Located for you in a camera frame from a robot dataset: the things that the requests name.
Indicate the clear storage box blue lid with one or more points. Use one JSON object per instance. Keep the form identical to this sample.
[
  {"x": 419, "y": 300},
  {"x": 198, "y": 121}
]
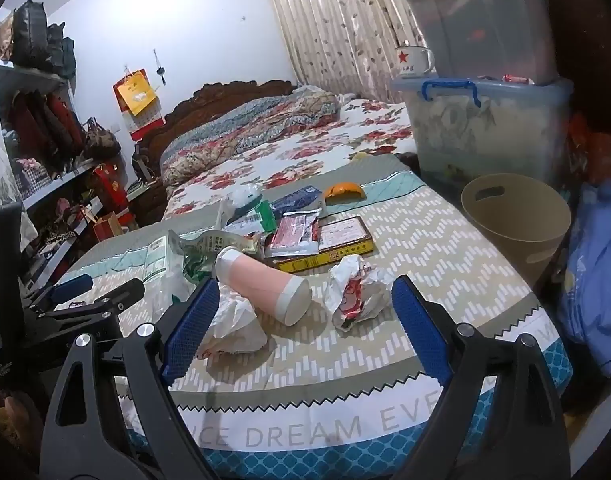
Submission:
[{"x": 485, "y": 130}]

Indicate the dark backpack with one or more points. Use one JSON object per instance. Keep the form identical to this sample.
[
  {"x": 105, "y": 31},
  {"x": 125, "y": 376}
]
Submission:
[{"x": 61, "y": 52}]

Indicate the white paper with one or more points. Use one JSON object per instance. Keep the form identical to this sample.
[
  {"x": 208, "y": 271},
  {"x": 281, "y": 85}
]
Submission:
[{"x": 235, "y": 327}]

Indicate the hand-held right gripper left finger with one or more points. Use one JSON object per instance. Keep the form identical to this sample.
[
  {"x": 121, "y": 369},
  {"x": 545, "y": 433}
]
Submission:
[{"x": 190, "y": 330}]

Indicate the beige zigzag patterned mat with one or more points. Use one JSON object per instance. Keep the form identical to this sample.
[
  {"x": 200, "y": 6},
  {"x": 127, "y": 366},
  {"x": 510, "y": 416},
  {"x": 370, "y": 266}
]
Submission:
[{"x": 435, "y": 240}]

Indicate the blue packet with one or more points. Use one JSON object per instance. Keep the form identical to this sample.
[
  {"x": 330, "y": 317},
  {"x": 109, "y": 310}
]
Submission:
[{"x": 298, "y": 199}]

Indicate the beige waste bin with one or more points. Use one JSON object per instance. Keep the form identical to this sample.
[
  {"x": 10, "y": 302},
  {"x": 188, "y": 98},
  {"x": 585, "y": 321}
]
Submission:
[{"x": 515, "y": 240}]

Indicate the red and yellow wall calendar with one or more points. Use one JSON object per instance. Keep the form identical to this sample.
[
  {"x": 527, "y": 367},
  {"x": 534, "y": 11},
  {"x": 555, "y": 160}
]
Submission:
[{"x": 138, "y": 92}]

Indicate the blue printed cloth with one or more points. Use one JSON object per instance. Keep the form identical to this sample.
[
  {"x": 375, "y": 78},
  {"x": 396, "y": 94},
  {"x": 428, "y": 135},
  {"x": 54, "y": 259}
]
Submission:
[{"x": 593, "y": 285}]

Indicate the red gift box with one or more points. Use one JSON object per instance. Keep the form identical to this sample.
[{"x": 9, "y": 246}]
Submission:
[{"x": 110, "y": 187}]

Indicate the pink paper cup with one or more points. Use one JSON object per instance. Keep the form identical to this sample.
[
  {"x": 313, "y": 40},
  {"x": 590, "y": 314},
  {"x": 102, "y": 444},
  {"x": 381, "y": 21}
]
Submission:
[{"x": 265, "y": 280}]

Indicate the small red packet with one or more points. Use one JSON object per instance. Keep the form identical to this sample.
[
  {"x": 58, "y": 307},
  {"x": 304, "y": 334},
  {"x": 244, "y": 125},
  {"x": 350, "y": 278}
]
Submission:
[{"x": 518, "y": 79}]

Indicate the red printed wrapper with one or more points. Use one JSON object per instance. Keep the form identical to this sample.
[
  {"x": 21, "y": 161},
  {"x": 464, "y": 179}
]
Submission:
[{"x": 368, "y": 285}]

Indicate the hanging wall ornament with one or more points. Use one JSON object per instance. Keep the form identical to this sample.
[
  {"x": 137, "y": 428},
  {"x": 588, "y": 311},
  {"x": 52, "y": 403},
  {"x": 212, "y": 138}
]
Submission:
[{"x": 160, "y": 70}]

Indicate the black leather bag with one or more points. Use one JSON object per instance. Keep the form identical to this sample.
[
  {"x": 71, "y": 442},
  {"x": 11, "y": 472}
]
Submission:
[{"x": 29, "y": 35}]

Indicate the brown handbag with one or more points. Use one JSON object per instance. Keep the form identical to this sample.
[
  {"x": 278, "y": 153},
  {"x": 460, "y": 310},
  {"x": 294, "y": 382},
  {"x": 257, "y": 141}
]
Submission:
[{"x": 101, "y": 142}]

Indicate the green printed crinkled bag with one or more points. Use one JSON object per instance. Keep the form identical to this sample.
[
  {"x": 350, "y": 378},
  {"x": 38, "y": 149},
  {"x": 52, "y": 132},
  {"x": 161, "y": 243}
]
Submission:
[{"x": 210, "y": 245}]

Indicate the floral patchwork quilt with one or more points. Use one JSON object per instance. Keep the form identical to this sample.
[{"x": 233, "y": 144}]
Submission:
[{"x": 245, "y": 130}]

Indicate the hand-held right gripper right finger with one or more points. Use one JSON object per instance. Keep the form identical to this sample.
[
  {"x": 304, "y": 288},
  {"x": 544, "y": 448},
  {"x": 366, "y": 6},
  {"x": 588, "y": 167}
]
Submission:
[{"x": 418, "y": 325}]

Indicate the orange peel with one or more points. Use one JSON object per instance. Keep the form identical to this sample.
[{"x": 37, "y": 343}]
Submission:
[{"x": 343, "y": 191}]

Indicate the white and green wipes pack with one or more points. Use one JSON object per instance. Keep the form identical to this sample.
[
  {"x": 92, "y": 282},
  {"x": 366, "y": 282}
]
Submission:
[{"x": 160, "y": 265}]

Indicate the white enamel mug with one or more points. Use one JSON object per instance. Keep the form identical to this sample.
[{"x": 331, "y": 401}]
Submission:
[{"x": 413, "y": 62}]

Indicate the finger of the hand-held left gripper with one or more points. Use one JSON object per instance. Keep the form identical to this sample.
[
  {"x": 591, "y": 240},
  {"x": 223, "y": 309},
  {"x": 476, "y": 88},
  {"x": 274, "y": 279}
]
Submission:
[
  {"x": 115, "y": 297},
  {"x": 72, "y": 285}
]

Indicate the red floral bed sheet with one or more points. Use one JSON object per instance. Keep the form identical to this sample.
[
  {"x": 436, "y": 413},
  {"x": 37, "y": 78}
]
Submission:
[{"x": 335, "y": 145}]

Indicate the grey wall shelf unit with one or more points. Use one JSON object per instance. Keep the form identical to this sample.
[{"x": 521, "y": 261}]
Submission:
[{"x": 35, "y": 80}]

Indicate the hanging red clothes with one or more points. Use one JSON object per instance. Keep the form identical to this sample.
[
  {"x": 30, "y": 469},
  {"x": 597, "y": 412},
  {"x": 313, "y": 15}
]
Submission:
[{"x": 45, "y": 130}]

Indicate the leaf pattern curtain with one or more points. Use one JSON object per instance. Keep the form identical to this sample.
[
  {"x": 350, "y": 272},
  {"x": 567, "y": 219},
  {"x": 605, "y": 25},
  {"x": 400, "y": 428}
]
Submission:
[{"x": 335, "y": 20}]

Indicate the red paper bag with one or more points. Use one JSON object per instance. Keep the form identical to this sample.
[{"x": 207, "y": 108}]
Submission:
[{"x": 107, "y": 225}]

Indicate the green and white packet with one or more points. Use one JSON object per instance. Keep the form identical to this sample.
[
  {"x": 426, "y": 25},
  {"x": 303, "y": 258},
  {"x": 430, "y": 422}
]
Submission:
[{"x": 259, "y": 217}]

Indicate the carved wooden headboard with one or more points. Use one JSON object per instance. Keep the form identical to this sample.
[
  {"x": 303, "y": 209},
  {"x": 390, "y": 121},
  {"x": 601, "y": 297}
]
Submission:
[{"x": 185, "y": 105}]

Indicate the red and white packet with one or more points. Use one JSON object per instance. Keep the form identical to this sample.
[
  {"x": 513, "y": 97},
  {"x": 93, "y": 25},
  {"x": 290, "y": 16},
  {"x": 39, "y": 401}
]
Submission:
[{"x": 293, "y": 235}]

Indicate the yellow box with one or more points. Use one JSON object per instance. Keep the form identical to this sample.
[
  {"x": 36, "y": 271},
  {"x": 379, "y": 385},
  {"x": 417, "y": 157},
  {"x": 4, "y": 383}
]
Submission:
[{"x": 345, "y": 235}]

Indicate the clear storage box teal lid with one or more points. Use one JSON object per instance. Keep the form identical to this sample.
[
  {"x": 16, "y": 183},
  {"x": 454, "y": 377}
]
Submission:
[{"x": 485, "y": 20}]

